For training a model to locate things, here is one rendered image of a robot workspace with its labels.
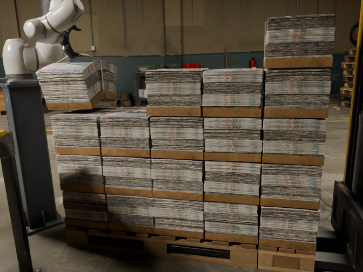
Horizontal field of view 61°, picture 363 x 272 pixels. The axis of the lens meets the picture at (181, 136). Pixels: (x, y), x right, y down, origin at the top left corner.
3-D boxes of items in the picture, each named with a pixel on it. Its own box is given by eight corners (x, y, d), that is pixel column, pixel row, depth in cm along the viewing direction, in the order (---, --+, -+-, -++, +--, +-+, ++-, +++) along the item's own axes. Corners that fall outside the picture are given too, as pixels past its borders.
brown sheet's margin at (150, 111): (163, 105, 197) (163, 99, 196) (209, 105, 191) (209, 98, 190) (146, 115, 161) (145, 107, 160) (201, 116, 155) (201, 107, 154)
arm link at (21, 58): (3, 74, 201) (-3, 39, 196) (33, 73, 211) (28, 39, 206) (7, 74, 188) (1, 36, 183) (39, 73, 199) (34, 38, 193)
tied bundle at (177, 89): (163, 106, 197) (162, 69, 192) (209, 106, 192) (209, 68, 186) (146, 116, 161) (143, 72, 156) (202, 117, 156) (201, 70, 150)
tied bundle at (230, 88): (212, 107, 191) (212, 68, 186) (261, 107, 184) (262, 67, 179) (201, 117, 155) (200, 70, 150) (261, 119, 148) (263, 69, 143)
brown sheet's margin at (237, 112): (213, 106, 191) (213, 99, 190) (261, 106, 184) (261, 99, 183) (202, 116, 155) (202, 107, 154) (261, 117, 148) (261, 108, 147)
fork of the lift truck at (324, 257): (164, 241, 191) (163, 235, 190) (350, 261, 167) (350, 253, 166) (159, 250, 181) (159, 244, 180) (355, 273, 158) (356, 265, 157)
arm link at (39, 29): (47, 48, 158) (67, 35, 154) (25, 44, 143) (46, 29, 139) (37, 29, 157) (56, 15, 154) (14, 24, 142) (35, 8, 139)
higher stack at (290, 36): (256, 231, 204) (263, 25, 174) (304, 236, 197) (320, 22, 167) (256, 269, 168) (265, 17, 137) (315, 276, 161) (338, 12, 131)
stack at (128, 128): (96, 216, 230) (85, 105, 211) (257, 231, 204) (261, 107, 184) (66, 246, 193) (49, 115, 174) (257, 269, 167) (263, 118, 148)
